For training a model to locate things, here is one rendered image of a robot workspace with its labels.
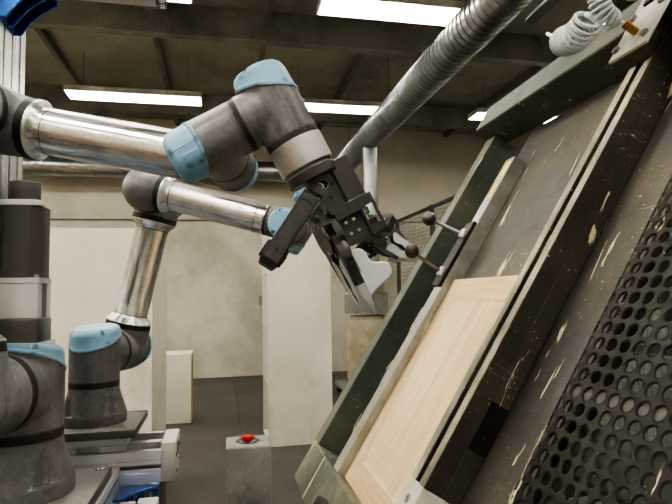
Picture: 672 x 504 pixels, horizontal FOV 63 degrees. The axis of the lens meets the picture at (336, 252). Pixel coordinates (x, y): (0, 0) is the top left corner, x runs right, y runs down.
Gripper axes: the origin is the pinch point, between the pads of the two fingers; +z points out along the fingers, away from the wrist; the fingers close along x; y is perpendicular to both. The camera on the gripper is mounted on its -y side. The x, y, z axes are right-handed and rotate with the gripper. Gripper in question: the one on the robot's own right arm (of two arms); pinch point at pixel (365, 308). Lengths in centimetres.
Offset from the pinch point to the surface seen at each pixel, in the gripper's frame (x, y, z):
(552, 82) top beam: 48, 81, -19
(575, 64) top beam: 38, 81, -20
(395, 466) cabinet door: 38, -2, 37
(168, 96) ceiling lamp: 599, 39, -254
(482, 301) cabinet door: 40, 33, 17
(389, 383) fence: 62, 10, 29
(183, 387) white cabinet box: 540, -97, 56
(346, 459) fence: 62, -8, 39
